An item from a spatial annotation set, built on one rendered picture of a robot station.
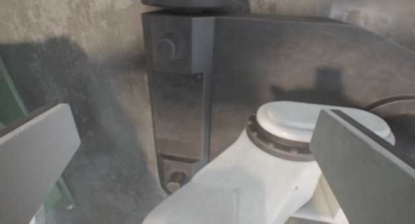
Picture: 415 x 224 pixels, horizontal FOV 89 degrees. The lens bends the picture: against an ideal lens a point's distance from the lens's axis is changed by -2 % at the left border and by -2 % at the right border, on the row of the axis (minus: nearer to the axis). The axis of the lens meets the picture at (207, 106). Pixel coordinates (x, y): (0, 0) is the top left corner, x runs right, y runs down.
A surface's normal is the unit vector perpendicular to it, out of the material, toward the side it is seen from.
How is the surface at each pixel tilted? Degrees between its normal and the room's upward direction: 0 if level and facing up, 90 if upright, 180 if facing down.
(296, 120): 90
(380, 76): 0
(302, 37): 0
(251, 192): 90
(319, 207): 90
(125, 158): 0
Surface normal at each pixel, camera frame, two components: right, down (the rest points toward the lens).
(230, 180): 0.04, -0.88
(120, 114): -0.18, 0.47
